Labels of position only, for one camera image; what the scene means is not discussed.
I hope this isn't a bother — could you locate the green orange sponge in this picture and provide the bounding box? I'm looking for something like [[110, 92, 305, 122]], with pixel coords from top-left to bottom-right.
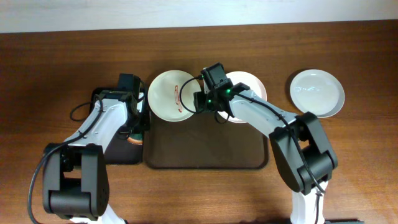
[[127, 134, 143, 145]]

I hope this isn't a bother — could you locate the cream plate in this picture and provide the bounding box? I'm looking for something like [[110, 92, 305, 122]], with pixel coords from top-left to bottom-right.
[[147, 70, 193, 122]]

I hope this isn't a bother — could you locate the pinkish white plate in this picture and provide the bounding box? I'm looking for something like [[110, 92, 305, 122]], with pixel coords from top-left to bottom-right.
[[218, 71, 267, 124]]

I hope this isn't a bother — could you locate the pale green plate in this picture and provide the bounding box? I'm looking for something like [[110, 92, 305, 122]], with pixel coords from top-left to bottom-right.
[[289, 69, 345, 118]]

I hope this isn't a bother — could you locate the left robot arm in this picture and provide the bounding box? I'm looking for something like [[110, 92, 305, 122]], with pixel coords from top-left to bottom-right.
[[36, 73, 147, 223]]

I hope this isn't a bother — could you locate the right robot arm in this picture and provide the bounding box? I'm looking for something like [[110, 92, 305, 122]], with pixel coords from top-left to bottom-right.
[[193, 63, 338, 223]]

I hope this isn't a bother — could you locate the small black tray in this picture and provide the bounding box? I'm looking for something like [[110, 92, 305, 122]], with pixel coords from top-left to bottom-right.
[[92, 87, 149, 165]]

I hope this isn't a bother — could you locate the large brown tray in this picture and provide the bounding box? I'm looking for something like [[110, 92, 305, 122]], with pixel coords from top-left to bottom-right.
[[143, 113, 269, 170]]

